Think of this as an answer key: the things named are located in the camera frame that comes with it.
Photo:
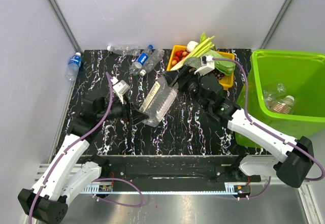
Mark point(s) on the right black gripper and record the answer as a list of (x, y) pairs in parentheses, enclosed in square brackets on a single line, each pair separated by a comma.
[(185, 74)]

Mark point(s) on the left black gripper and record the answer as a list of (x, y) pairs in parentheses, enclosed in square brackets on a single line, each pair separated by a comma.
[(136, 116)]

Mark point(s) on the beige label clear bottle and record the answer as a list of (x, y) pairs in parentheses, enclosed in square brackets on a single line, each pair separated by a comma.
[(158, 102)]

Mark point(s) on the clear bottle horizontal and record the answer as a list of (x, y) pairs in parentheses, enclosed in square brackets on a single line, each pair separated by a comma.
[(269, 98)]

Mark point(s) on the clear bottle diagonal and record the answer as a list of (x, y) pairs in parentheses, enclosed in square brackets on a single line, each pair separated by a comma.
[(280, 89)]

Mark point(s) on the tea label clear bottle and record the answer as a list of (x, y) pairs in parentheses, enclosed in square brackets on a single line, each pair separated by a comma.
[(284, 106)]

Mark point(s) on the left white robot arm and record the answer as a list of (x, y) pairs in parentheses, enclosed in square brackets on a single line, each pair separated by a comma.
[(49, 198)]

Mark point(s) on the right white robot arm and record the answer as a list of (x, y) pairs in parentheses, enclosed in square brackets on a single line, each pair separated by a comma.
[(292, 158)]

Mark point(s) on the green plastic bin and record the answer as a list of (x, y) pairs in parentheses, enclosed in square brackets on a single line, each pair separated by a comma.
[(302, 73)]

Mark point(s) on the white radish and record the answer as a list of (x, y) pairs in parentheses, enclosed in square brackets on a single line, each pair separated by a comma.
[(177, 65)]

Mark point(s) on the black marble mat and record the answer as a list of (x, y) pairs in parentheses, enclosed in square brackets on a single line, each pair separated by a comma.
[(185, 129)]

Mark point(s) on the red strawberries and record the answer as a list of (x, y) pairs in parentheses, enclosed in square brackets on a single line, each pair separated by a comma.
[(179, 56)]

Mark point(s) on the clear crushed bottle right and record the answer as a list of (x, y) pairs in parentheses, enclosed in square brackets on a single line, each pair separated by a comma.
[(152, 61)]

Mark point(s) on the green netted melon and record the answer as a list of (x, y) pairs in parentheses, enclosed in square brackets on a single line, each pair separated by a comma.
[(194, 62)]

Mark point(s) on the Pepsi bottle on table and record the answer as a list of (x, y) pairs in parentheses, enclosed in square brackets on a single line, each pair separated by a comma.
[(137, 65)]

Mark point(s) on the white mushroom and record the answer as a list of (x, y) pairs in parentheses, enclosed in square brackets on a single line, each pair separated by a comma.
[(191, 46)]

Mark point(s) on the clear bottle at back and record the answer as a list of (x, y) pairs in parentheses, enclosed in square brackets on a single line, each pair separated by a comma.
[(125, 50)]

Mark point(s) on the celery stalks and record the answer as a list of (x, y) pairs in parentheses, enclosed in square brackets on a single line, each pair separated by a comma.
[(203, 46)]

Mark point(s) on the dark grape bunch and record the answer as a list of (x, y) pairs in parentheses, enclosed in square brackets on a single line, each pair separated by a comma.
[(218, 74)]

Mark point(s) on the napa cabbage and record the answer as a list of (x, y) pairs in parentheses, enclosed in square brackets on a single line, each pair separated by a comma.
[(224, 66)]

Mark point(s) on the yellow plastic tray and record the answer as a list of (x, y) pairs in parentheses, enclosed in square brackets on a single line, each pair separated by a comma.
[(226, 81)]

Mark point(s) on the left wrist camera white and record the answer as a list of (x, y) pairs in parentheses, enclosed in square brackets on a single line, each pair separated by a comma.
[(120, 87)]

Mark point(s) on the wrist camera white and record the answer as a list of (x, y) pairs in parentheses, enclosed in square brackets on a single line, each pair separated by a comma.
[(120, 87), (207, 65)]

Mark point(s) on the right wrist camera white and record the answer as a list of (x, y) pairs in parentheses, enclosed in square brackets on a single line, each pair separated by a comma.
[(207, 65)]

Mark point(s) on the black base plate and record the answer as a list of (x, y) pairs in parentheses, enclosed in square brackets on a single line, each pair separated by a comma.
[(145, 167)]

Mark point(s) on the Pepsi bottle by wall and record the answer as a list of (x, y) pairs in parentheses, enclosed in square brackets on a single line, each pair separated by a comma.
[(74, 65)]

